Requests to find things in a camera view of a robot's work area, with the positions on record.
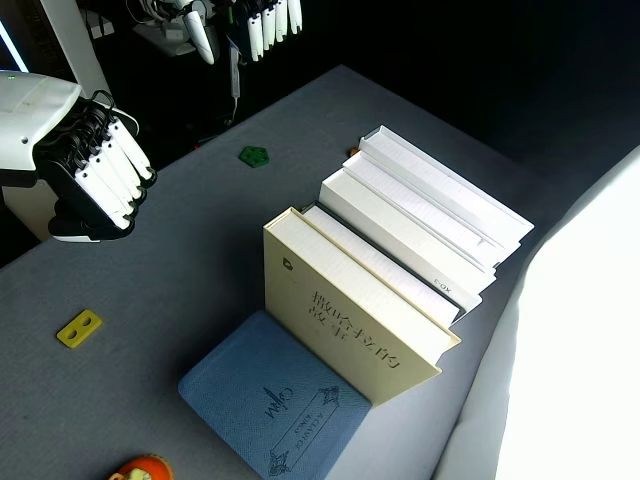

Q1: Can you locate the orange toy pastry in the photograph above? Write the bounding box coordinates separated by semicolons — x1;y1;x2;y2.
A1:
108;453;175;480

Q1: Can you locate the blue notebook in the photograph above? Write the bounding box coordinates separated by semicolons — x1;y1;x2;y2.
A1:
177;309;374;480

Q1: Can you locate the lit light strip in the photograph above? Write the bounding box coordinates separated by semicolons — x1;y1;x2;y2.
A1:
0;18;30;75

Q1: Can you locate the white robot body column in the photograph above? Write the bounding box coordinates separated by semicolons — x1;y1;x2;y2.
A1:
39;0;110;97

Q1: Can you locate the white hanging strip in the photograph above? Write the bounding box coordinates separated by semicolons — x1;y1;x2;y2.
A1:
227;43;245;126

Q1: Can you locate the yellow two-hole block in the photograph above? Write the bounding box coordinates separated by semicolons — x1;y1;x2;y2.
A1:
55;308;104;350

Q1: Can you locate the green pentagon block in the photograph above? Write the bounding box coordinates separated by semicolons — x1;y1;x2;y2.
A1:
238;145;271;170

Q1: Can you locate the white book olive spine label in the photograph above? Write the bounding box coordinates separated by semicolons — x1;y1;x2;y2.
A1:
318;167;497;312

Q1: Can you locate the grey table cloth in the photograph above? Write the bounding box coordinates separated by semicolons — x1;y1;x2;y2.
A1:
0;63;640;480

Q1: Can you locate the white flat housing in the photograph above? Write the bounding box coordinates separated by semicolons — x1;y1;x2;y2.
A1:
132;22;197;57

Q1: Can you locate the cream hardcover book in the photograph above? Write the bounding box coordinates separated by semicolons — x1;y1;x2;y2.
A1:
262;205;462;407

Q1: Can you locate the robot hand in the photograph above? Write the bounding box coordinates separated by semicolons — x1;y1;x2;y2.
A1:
0;71;158;245
172;0;305;66

